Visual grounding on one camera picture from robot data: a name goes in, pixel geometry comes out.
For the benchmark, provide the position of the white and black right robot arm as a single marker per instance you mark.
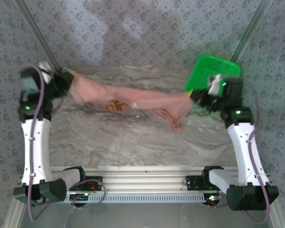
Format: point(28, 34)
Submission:
point(244, 152)

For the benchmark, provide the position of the aluminium rail beam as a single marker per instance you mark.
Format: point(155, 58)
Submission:
point(145, 180)

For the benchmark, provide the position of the pink printed t-shirt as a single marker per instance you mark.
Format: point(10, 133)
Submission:
point(145, 97)

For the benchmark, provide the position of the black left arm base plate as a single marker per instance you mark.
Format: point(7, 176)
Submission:
point(98, 179)

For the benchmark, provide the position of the aluminium frame leg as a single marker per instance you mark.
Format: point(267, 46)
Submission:
point(12, 213)
point(276, 213)

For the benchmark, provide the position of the black controller board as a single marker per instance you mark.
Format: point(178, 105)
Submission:
point(212, 198)
point(79, 197)

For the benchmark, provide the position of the aluminium corner post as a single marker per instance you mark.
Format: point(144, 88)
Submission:
point(252, 28)
point(39, 35)

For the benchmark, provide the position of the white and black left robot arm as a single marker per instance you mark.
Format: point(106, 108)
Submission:
point(36, 147)

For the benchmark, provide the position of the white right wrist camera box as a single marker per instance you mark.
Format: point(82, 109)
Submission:
point(215, 88)

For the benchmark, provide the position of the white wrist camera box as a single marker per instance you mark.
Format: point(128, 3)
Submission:
point(45, 71)
point(215, 88)

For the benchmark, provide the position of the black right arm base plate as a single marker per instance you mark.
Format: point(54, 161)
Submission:
point(192, 184)

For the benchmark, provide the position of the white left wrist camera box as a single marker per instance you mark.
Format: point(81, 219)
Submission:
point(45, 71)

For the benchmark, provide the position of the green plastic basket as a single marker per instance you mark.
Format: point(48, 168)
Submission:
point(204, 69)

